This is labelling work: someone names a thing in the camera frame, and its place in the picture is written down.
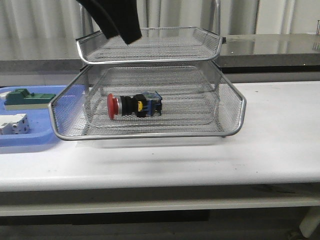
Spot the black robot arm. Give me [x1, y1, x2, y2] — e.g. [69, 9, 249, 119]
[78, 0, 142, 45]

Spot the white table leg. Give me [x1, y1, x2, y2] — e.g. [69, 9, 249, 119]
[299, 206, 320, 238]

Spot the white circuit breaker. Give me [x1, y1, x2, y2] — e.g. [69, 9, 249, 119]
[0, 113, 30, 135]

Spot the grey metal rack frame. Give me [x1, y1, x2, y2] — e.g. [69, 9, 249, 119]
[79, 0, 227, 139]

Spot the silver mesh bottom tray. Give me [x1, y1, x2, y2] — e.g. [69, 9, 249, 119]
[84, 92, 217, 130]

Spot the dark rear counter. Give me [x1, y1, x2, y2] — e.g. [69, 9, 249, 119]
[0, 34, 320, 74]

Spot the silver mesh tray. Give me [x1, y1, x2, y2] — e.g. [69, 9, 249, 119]
[76, 26, 223, 65]
[84, 92, 217, 130]
[48, 61, 246, 141]

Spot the red emergency stop button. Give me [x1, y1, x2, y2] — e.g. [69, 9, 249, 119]
[107, 91, 163, 120]

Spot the green electrical switch block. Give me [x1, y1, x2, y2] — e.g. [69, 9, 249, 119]
[4, 88, 56, 111]

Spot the silver mesh top tray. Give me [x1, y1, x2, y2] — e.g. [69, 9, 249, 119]
[76, 26, 223, 65]

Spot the blue plastic tray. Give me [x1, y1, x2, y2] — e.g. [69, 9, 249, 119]
[0, 84, 85, 148]

